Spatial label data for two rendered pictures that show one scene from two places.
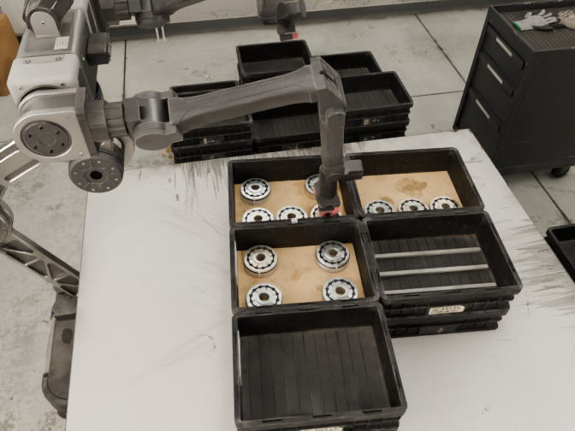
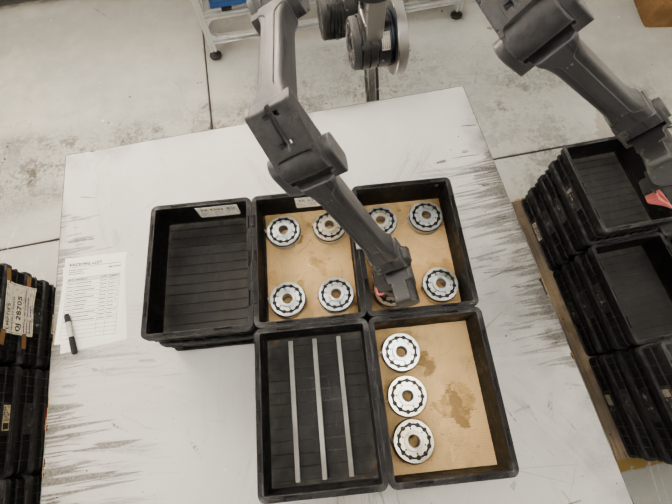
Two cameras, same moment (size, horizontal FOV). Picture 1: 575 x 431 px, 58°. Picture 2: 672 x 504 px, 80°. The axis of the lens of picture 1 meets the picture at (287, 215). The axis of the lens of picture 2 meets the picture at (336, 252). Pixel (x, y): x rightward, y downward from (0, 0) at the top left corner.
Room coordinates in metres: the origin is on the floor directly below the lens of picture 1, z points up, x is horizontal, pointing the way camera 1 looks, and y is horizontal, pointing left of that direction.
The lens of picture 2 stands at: (1.01, -0.46, 1.98)
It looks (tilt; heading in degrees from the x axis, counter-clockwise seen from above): 68 degrees down; 94
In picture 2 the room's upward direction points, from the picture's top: 5 degrees counter-clockwise
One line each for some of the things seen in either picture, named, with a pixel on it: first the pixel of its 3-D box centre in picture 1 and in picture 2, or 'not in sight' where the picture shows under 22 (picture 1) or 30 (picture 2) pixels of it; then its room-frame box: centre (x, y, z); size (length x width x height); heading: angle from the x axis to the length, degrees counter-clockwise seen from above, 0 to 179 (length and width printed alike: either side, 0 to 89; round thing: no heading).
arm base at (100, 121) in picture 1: (105, 121); not in sight; (0.85, 0.37, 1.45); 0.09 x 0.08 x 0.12; 11
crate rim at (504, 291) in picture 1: (437, 254); (317, 404); (0.93, -0.44, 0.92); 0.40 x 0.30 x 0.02; 96
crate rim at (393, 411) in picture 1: (314, 361); (200, 265); (0.59, -0.07, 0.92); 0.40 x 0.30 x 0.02; 96
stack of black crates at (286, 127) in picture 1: (288, 142); (621, 297); (2.15, 0.00, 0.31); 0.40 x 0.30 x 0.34; 101
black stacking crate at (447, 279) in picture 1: (433, 264); (318, 404); (0.93, -0.44, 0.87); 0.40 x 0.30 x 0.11; 96
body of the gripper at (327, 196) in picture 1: (327, 188); (395, 274); (1.13, -0.12, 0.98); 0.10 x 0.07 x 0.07; 11
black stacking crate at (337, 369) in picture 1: (313, 370); (206, 270); (0.59, -0.07, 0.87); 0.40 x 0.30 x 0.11; 96
